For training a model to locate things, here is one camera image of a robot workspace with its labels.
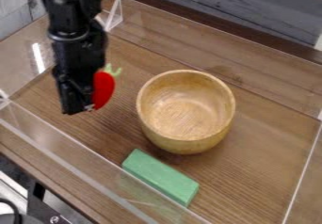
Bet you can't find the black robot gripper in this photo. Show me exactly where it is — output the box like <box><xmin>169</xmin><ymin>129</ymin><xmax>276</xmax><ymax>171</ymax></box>
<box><xmin>41</xmin><ymin>0</ymin><xmax>106</xmax><ymax>115</ymax></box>

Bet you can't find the red plush strawberry toy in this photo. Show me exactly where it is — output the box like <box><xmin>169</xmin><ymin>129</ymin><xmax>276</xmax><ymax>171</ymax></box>
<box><xmin>92</xmin><ymin>63</ymin><xmax>121</xmax><ymax>110</ymax></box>

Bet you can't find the light wooden bowl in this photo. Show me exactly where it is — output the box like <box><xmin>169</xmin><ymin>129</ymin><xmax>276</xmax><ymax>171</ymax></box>
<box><xmin>136</xmin><ymin>70</ymin><xmax>236</xmax><ymax>155</ymax></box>

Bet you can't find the black metal table leg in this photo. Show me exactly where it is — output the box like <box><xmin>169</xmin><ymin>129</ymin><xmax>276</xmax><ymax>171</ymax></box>
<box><xmin>26</xmin><ymin>182</ymin><xmax>72</xmax><ymax>224</ymax></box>

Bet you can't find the green rectangular block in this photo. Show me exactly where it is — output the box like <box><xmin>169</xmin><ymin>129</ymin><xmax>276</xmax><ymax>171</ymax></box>
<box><xmin>121</xmin><ymin>149</ymin><xmax>200</xmax><ymax>207</ymax></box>

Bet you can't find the clear acrylic tray wall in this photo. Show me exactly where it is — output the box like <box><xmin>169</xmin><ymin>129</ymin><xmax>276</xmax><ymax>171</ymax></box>
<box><xmin>0</xmin><ymin>90</ymin><xmax>209</xmax><ymax>224</ymax></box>

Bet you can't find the clear acrylic corner bracket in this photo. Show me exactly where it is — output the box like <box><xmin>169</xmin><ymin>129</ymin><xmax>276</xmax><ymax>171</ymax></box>
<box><xmin>96</xmin><ymin>0</ymin><xmax>122</xmax><ymax>32</ymax></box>

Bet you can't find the black cable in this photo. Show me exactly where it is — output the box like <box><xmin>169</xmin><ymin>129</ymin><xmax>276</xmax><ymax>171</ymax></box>
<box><xmin>0</xmin><ymin>198</ymin><xmax>24</xmax><ymax>224</ymax></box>

